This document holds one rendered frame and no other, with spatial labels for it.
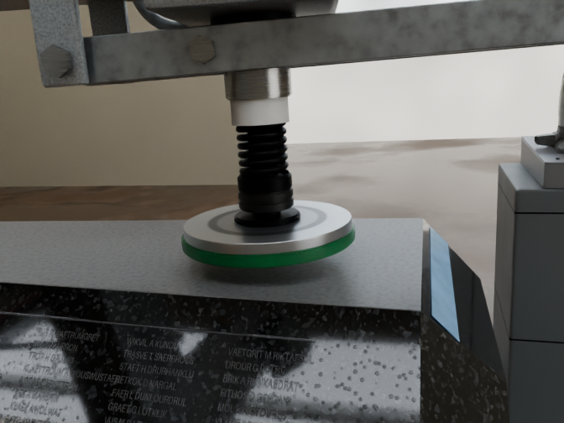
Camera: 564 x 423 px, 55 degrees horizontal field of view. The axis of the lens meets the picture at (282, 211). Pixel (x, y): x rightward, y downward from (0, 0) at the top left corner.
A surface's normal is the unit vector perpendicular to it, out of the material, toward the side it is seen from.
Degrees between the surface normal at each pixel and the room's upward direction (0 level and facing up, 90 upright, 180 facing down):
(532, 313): 90
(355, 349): 45
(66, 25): 90
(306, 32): 90
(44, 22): 90
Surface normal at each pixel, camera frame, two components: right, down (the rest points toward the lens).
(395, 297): -0.06, -0.97
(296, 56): -0.07, 0.24
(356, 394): -0.25, -0.51
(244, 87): -0.35, 0.24
